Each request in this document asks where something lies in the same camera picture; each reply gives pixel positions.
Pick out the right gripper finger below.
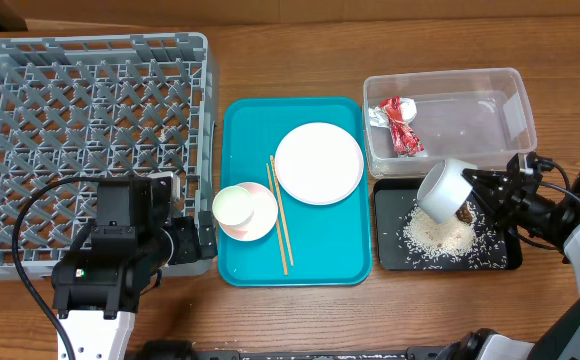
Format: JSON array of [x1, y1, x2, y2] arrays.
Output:
[[472, 185, 500, 215], [462, 168, 508, 186]]

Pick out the brown food scrap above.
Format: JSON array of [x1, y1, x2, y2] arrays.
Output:
[[455, 201, 473, 224]]

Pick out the grey bowl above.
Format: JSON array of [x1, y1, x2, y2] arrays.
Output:
[[417, 158, 477, 223]]

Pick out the white paper cup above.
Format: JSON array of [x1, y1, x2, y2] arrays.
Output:
[[212, 185, 254, 227]]

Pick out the white rice pile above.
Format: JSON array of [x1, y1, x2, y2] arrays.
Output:
[[396, 201, 508, 270]]

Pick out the pink shallow bowl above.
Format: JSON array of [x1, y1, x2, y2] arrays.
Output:
[[219, 182, 277, 242]]

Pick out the red foil snack wrapper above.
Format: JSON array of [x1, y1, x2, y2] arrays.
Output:
[[379, 96, 424, 157]]

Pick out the wooden chopstick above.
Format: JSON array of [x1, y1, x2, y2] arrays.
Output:
[[266, 163, 289, 276], [270, 155, 294, 266]]

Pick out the white tissue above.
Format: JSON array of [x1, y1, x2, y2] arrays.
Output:
[[368, 98, 417, 128]]

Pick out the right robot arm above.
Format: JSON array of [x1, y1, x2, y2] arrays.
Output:
[[417, 161, 580, 359]]

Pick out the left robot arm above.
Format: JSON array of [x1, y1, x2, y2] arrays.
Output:
[[51, 172, 217, 359]]

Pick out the clear plastic waste bin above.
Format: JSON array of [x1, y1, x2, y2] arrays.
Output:
[[363, 68, 537, 179]]

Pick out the black plastic tray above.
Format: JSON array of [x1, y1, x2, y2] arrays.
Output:
[[373, 178, 523, 271]]

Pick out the teal plastic serving tray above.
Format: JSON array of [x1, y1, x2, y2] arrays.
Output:
[[218, 97, 372, 287]]

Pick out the white round plate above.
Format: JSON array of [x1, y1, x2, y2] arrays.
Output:
[[274, 122, 365, 206]]

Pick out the grey plastic dish rack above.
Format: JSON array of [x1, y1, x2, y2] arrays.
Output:
[[0, 32, 219, 280]]

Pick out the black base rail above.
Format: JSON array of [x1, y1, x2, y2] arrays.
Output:
[[124, 340, 444, 360]]

